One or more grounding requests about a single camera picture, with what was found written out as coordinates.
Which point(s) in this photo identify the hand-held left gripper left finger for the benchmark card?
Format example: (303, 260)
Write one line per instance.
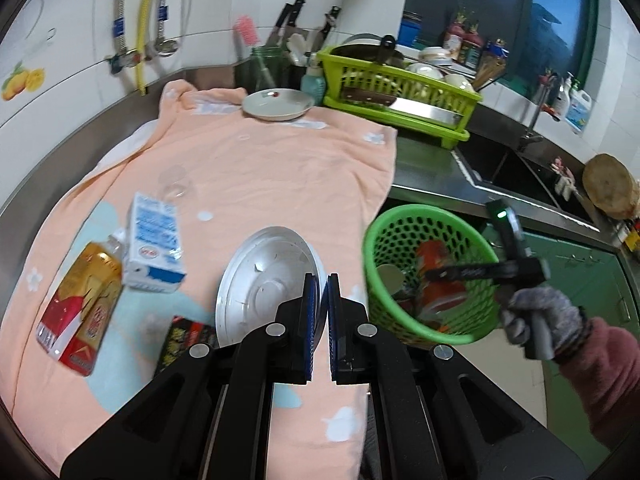
(311, 320)

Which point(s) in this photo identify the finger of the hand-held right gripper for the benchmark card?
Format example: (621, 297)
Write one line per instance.
(465, 273)

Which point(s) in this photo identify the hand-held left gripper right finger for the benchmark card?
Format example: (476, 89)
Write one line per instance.
(334, 320)

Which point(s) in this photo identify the red cola can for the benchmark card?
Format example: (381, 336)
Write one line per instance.
(440, 270)

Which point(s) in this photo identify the white plastic lid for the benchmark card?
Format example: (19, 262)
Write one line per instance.
(265, 285)

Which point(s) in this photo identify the green perforated plastic basket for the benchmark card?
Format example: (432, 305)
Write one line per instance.
(385, 240)

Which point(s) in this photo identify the person's right forearm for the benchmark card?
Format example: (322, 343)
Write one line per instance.
(607, 380)

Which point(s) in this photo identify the person's right hand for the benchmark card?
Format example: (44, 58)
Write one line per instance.
(550, 315)

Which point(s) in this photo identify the steel sink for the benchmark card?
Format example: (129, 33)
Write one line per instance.
(515, 170)

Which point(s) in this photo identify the round wooden cutting board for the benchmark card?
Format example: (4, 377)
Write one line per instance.
(612, 187)

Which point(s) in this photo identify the black snack wrapper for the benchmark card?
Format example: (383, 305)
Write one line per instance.
(182, 340)

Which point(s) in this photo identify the steel faucet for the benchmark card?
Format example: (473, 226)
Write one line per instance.
(540, 105)

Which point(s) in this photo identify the white dish soap bottles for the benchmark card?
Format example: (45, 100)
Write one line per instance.
(575, 105)

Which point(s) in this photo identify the peach floral towel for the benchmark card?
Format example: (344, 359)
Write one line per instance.
(250, 170)

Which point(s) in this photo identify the blue white milk carton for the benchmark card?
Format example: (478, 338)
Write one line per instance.
(152, 245)

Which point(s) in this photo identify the wooden chopsticks bundle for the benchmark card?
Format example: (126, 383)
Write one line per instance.
(490, 70)

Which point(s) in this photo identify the green plastic dish rack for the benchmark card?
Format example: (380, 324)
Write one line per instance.
(400, 92)

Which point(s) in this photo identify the clear plastic cup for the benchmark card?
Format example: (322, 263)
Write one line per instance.
(176, 182)

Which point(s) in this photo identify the stack of white bowls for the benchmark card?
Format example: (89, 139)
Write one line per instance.
(440, 67)

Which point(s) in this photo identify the white saucer plate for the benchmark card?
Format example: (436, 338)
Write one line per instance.
(275, 105)

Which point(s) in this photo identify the sauce bottles with red caps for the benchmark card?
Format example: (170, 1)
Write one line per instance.
(465, 42)

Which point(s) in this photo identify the teal soap bottle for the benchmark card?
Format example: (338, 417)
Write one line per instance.
(312, 85)

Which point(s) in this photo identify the blue storage container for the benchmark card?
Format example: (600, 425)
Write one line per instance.
(409, 30)

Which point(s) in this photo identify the green glass jar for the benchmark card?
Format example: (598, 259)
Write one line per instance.
(265, 67)

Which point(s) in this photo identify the white plastic spatula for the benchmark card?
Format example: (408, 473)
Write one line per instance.
(297, 47)

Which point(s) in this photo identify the pink bottle brush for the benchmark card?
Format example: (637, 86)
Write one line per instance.
(246, 32)

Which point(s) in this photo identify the metal ladle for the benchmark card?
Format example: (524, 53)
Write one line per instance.
(167, 46)

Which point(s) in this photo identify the metal pipe valves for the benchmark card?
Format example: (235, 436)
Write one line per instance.
(127, 60)

